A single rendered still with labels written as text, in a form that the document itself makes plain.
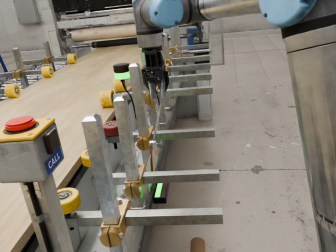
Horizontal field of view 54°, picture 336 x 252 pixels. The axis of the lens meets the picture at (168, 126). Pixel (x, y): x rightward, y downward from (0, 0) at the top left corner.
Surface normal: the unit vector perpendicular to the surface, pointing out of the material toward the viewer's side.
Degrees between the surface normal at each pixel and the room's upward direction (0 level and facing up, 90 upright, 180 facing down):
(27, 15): 90
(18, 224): 0
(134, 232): 0
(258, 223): 0
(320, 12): 80
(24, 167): 90
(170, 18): 90
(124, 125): 90
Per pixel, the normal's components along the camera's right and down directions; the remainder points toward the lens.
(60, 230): 0.99, -0.06
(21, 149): -0.10, 0.38
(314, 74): -0.69, 0.25
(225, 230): -0.11, -0.92
